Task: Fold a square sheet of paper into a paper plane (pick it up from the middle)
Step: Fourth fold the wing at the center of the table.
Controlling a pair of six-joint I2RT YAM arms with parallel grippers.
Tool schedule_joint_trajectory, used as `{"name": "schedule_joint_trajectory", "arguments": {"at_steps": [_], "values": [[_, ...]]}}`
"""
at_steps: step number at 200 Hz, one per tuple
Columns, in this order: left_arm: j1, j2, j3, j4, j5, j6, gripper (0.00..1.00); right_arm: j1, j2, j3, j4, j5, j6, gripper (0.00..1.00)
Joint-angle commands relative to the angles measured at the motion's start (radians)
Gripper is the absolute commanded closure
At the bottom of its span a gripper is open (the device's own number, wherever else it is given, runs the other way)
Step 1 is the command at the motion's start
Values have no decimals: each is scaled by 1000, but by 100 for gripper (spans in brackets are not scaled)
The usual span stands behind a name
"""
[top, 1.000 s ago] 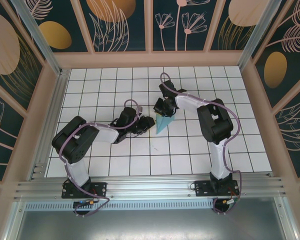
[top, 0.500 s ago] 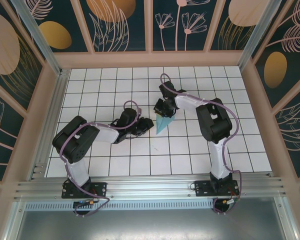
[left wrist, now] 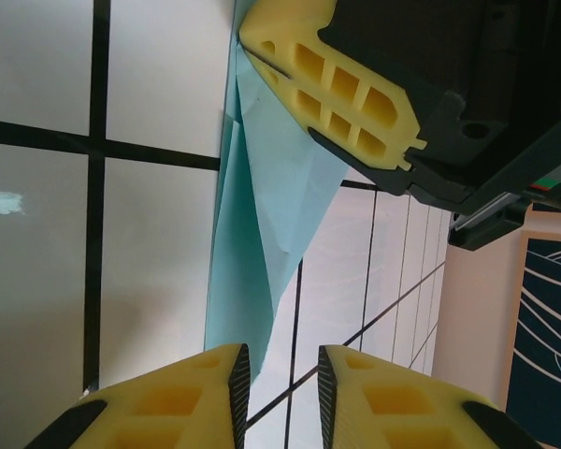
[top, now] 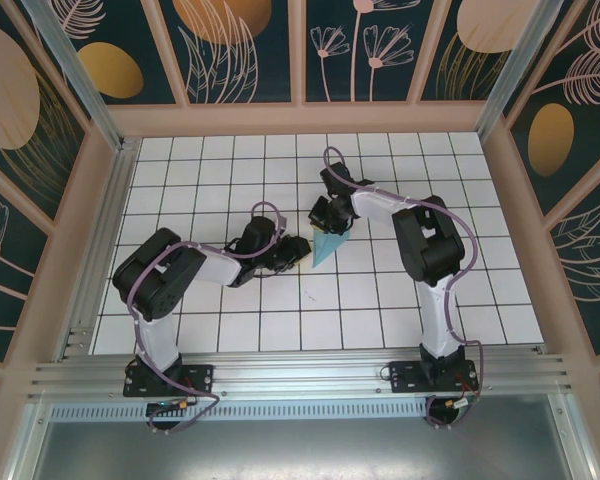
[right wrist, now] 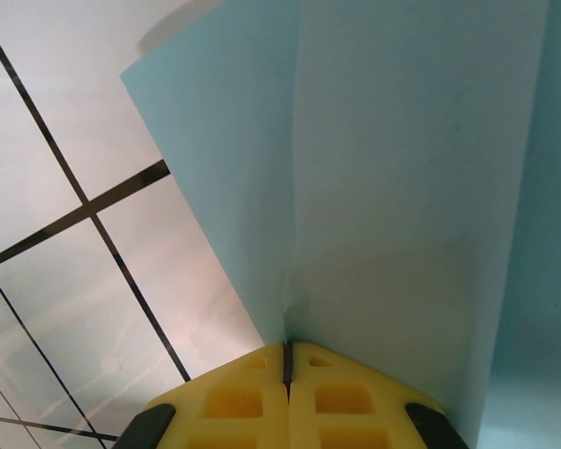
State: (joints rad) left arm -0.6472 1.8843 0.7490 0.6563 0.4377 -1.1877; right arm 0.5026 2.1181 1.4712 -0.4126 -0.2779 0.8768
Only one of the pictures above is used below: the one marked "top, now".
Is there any light blue paper sheet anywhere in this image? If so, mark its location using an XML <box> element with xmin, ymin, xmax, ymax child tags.
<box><xmin>310</xmin><ymin>225</ymin><xmax>354</xmax><ymax>270</ymax></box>

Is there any grey metal sheet panel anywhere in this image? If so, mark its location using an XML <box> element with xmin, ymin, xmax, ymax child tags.
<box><xmin>9</xmin><ymin>392</ymin><xmax>595</xmax><ymax>480</ymax></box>

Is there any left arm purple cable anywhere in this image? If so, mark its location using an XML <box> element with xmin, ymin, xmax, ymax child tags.
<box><xmin>127</xmin><ymin>201</ymin><xmax>289</xmax><ymax>435</ymax></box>

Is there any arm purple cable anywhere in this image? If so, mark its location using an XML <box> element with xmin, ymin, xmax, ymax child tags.
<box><xmin>323</xmin><ymin>146</ymin><xmax>483</xmax><ymax>431</ymax></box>
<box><xmin>127</xmin><ymin>201</ymin><xmax>289</xmax><ymax>435</ymax></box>

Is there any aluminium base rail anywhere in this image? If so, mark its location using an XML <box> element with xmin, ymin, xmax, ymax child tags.
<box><xmin>27</xmin><ymin>348</ymin><xmax>575</xmax><ymax>401</ymax></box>

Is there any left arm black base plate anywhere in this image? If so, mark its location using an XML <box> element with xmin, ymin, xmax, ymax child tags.
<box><xmin>123</xmin><ymin>363</ymin><xmax>215</xmax><ymax>399</ymax></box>

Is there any slotted grey cable duct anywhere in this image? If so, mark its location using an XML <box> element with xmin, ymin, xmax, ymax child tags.
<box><xmin>49</xmin><ymin>402</ymin><xmax>431</xmax><ymax>422</ymax></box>

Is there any aluminium side rail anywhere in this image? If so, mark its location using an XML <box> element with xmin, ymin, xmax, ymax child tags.
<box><xmin>54</xmin><ymin>138</ymin><xmax>142</xmax><ymax>362</ymax></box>

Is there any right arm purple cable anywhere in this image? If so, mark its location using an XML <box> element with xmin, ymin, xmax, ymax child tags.
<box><xmin>323</xmin><ymin>146</ymin><xmax>483</xmax><ymax>431</ymax></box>

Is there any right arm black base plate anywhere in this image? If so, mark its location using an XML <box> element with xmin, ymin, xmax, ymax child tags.
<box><xmin>388</xmin><ymin>360</ymin><xmax>479</xmax><ymax>394</ymax></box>

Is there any aluminium frame post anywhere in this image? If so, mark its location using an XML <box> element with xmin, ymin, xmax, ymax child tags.
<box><xmin>21</xmin><ymin>0</ymin><xmax>127</xmax><ymax>152</ymax></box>
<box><xmin>475</xmin><ymin>0</ymin><xmax>565</xmax><ymax>147</ymax></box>

